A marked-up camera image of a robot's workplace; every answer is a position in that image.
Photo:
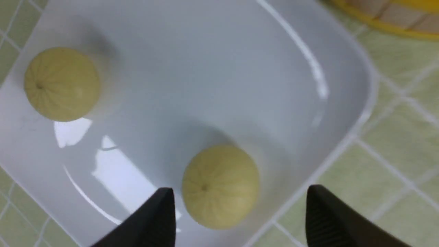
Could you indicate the yellow bamboo steamer basket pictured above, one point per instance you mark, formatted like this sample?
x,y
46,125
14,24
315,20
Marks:
x,y
410,18

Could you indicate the yellow steamed bun on plate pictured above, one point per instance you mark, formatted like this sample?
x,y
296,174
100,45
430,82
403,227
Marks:
x,y
62,84

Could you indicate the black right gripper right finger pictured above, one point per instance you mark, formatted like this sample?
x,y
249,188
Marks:
x,y
329,222

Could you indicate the yellow steamed bun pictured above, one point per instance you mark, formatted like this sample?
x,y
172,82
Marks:
x,y
62,84
220,186

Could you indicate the white square plate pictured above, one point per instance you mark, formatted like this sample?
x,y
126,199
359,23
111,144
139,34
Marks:
x,y
281,79

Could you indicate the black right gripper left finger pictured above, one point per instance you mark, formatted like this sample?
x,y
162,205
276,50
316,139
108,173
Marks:
x,y
153,224

